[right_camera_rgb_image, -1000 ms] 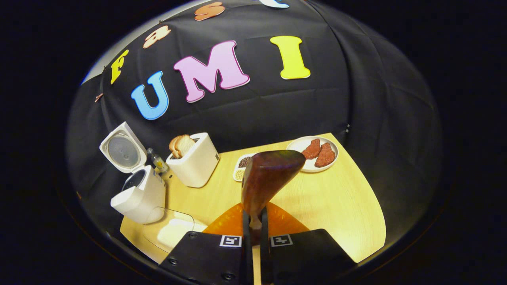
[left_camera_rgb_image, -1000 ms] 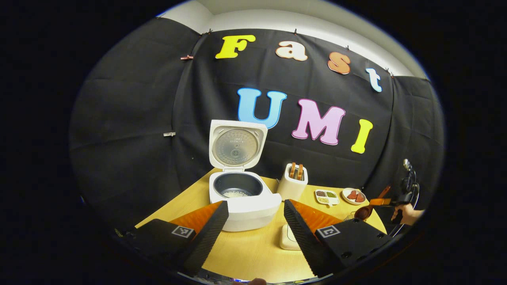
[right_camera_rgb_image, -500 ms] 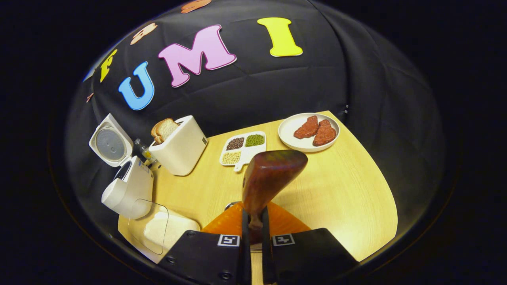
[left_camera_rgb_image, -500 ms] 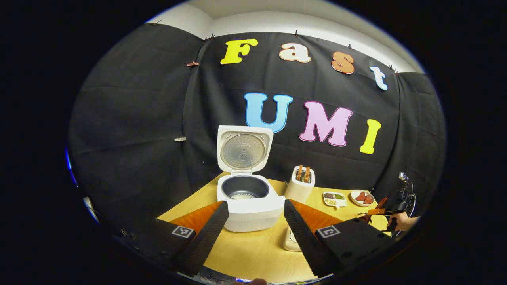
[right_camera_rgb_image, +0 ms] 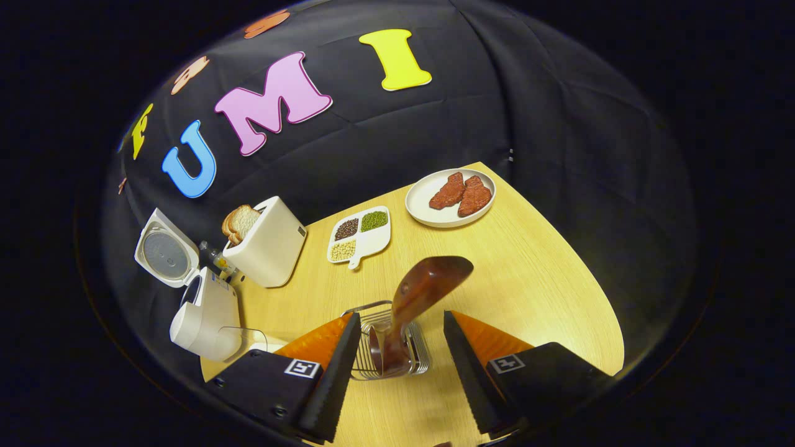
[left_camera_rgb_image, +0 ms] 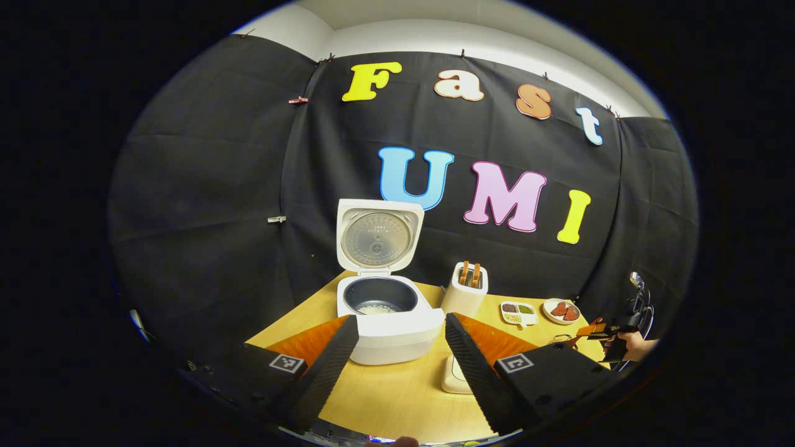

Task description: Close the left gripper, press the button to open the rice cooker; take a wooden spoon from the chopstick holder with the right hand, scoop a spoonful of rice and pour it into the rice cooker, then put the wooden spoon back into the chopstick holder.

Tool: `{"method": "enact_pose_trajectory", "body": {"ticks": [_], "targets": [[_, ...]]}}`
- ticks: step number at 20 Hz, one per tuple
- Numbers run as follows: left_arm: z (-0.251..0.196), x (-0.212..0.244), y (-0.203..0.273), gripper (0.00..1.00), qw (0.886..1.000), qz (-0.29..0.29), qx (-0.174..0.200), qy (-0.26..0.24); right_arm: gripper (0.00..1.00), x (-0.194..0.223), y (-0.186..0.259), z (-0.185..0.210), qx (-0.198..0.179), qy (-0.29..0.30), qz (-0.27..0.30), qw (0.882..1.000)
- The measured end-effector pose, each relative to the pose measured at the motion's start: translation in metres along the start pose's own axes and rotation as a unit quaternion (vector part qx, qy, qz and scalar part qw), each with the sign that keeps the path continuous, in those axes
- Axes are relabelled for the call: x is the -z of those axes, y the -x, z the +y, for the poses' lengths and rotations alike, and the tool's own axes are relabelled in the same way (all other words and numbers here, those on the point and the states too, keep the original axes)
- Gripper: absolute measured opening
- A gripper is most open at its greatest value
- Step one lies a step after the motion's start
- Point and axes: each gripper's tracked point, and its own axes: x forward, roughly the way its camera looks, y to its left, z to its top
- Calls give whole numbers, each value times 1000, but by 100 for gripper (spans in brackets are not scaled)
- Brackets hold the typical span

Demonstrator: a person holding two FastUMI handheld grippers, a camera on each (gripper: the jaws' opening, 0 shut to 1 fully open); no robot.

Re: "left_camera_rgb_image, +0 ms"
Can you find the white toaster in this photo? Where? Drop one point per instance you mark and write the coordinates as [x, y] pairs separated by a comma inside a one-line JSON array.
[[463, 301]]

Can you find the toasted bread slice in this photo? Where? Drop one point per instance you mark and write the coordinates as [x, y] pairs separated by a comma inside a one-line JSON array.
[[476, 275], [464, 273]]

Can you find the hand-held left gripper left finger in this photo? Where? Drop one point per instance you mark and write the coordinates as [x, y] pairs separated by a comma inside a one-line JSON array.
[[326, 372]]

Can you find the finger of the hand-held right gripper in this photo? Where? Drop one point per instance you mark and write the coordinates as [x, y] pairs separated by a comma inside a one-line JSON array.
[[593, 329]]

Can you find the white rice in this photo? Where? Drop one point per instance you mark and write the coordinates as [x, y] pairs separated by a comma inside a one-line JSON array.
[[377, 309]]

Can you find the white divided grain dish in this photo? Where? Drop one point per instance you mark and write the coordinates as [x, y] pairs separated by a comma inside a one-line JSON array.
[[529, 318]]

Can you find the cream bowl of rice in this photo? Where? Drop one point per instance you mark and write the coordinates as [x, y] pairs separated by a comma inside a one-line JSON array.
[[453, 375]]

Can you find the red meat slice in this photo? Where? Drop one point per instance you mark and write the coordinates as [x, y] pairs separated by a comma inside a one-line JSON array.
[[558, 309], [571, 313]]

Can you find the white round plate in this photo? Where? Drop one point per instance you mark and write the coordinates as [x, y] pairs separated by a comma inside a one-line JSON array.
[[549, 316]]

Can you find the pink cloth clip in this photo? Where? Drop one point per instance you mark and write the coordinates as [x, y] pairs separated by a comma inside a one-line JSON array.
[[298, 100]]

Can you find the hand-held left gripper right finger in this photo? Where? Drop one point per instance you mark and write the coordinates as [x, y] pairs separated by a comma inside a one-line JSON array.
[[475, 372]]

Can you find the white rice cooker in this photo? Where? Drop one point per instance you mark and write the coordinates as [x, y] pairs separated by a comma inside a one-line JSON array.
[[397, 338]]

